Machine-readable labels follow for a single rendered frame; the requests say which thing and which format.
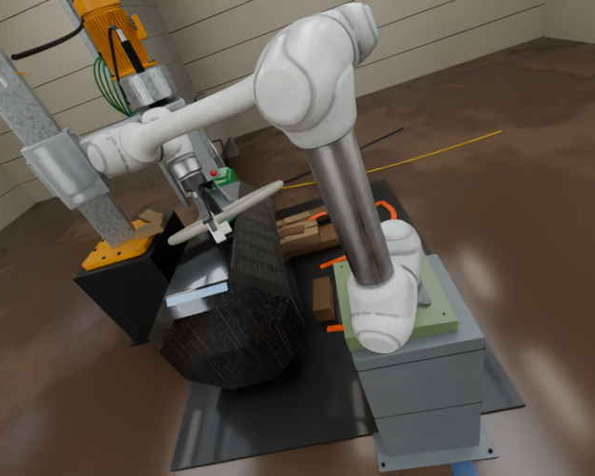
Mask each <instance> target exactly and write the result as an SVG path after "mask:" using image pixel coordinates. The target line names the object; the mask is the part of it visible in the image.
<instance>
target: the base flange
mask: <svg viewBox="0 0 595 476"><path fill-rule="evenodd" d="M131 223H132V224H133V226H134V227H135V229H137V228H139V227H142V226H144V225H147V224H149V223H146V222H143V221H141V220H140V219H139V220H136V221H133V222H131ZM155 235H156V234H154V235H152V236H149V237H146V238H144V239H142V240H139V241H137V239H136V238H135V237H134V238H132V239H130V240H129V241H127V242H125V243H123V244H122V245H120V246H118V247H116V248H114V249H112V248H111V247H110V246H109V245H108V243H107V242H106V241H105V240H104V239H103V238H102V240H101V241H100V242H99V243H98V245H97V246H96V247H95V248H94V250H93V251H92V253H91V254H90V255H89V256H88V258H87V259H86V260H85V262H84V263H83V264H82V266H83V267H84V268H85V269H86V270H91V269H94V268H97V267H100V266H103V265H107V264H112V263H116V262H119V261H122V260H125V259H128V258H132V257H135V256H138V255H141V254H143V253H144V252H145V251H147V249H148V247H149V245H150V243H151V242H152V240H153V238H154V236H155Z"/></svg>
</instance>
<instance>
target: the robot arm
mask: <svg viewBox="0 0 595 476"><path fill-rule="evenodd" d="M379 37H380V34H379V30H378V28H377V25H376V22H375V19H374V16H373V14H372V11H371V9H370V7H369V6H368V5H364V4H363V3H349V4H345V5H341V6H338V7H336V8H334V9H330V10H327V11H324V12H320V13H317V14H315V15H312V16H310V17H305V18H302V19H299V20H297V21H295V22H294V23H292V24H290V25H289V26H288V27H286V28H285V29H283V30H282V31H281V32H280V33H278V34H277V35H276V36H275V37H274V38H273V39H272V40H271V41H270V42H269V43H268V45H267V46H266V47H265V49H264V50H263V52H262V54H261V55H260V57H259V60H258V62H257V65H256V68H255V73H253V74H252V75H251V76H249V77H247V78H246V79H244V80H242V81H241V82H239V83H237V84H235V85H233V86H231V87H228V88H227V89H225V90H223V91H221V92H218V93H215V94H213V95H210V96H208V97H206V98H204V99H201V100H199V101H197V102H195V103H193V104H191V105H189V106H187V107H184V108H182V109H180V110H176V111H174V112H171V111H170V110H169V109H167V108H164V107H157V108H153V109H150V110H147V111H146V112H145V113H144V114H143V120H142V122H143V123H142V124H140V123H129V124H127V125H124V126H122V127H118V128H114V129H111V130H110V131H109V132H106V133H103V134H100V135H99V136H97V137H95V138H94V139H93V140H92V141H91V142H90V143H89V147H88V156H89V159H90V161H91V163H92V165H93V166H94V168H95V169H96V170H98V171H100V172H101V173H103V174H105V175H111V176H122V175H126V174H130V173H134V172H137V171H140V170H143V169H146V168H147V167H150V166H152V165H153V164H156V163H160V162H165V163H166V164H167V166H168V168H169V169H170V171H171V173H172V174H173V176H174V178H175V180H176V181H180V180H181V186H182V187H183V189H184V191H185V192H186V193H189V192H191V191H193V192H192V193H191V197H192V198H193V200H194V202H195V205H196V208H197V210H198V212H199V215H200V217H201V219H202V223H203V225H205V224H206V225H207V227H208V228H209V230H210V232H211V233H212V236H213V238H214V239H215V241H216V243H217V244H218V243H220V242H222V241H224V240H226V239H227V238H226V237H225V235H224V234H227V233H229V232H231V231H232V229H231V228H230V225H229V223H228V222H227V221H225V222H223V223H221V224H219V225H218V224H217V222H216V220H215V219H213V216H212V213H213V214H214V215H218V214H220V213H222V212H223V210H221V209H220V207H219V206H218V204H217V203H216V201H215V200H214V199H213V197H212V195H211V194H210V192H209V190H208V188H205V189H204V187H203V185H204V184H206V183H207V182H208V181H207V179H206V178H205V176H204V174H203V173H202V172H200V171H201V170H202V168H203V167H202V166H201V164H200V162H199V160H198V158H197V157H196V154H195V152H194V150H193V148H192V144H191V142H190V139H189V137H188V135H187V133H190V132H192V131H195V130H197V129H200V128H204V127H206V126H208V125H211V124H213V123H216V122H219V121H221V120H224V119H226V118H229V117H231V116H233V115H235V114H238V113H240V112H243V111H246V110H249V109H251V108H254V107H256V106H257V107H258V109H259V111H260V112H261V114H262V115H263V117H264V118H265V119H266V120H267V121H268V122H269V123H270V124H272V125H273V126H274V127H276V128H279V129H281V130H282V131H283V132H284V133H285V134H286V135H287V137H288V138H289V139H290V141H291V142H292V143H293V144H294V145H296V146H298V147H299V148H302V149H303V151H304V153H305V156H306V158H307V161H308V163H309V165H310V168H311V170H312V173H313V175H314V179H315V182H316V184H317V187H318V189H319V192H320V194H321V196H322V198H323V201H324V203H325V206H326V208H327V211H328V213H329V216H330V218H331V221H332V224H333V226H334V229H335V232H336V234H337V237H338V239H339V242H340V244H341V247H342V248H343V251H344V253H345V256H346V258H347V261H348V265H349V267H350V270H351V272H350V274H349V276H348V280H347V288H348V298H349V305H350V312H351V314H352V316H351V326H352V329H353V331H354V334H355V336H356V338H357V340H358V341H359V342H360V343H361V344H362V345H363V346H364V347H365V348H367V349H370V350H372V351H375V352H379V353H390V352H393V351H395V350H397V349H400V348H401V347H402V346H403V345H404V344H405V342H406V341H407V340H408V338H409V337H410V335H411V333H412V331H413V328H414V324H415V319H416V313H417V306H423V307H428V306H430V305H431V303H432V301H431V299H430V297H429V296H428V295H427V293H426V290H425V287H424V284H423V281H422V279H421V272H422V245H421V241H420V238H419V236H418V234H417V232H416V231H415V229H414V228H413V227H412V226H411V225H409V224H407V223H405V222H403V221H401V220H387V221H384V222H382V223H381V221H380V218H379V215H378V212H377V208H376V205H375V201H374V198H373V194H372V192H371V188H370V185H369V181H368V178H367V175H366V170H365V166H364V163H363V159H362V156H361V152H360V149H359V146H358V143H357V140H356V136H355V133H354V129H353V127H354V125H355V122H356V117H357V109H356V100H355V89H354V71H355V69H356V68H357V67H358V64H360V63H362V62H363V61H364V60H365V59H366V58H367V57H368V56H369V55H370V54H371V53H372V51H373V50H374V48H375V47H376V46H377V41H378V39H379Z"/></svg>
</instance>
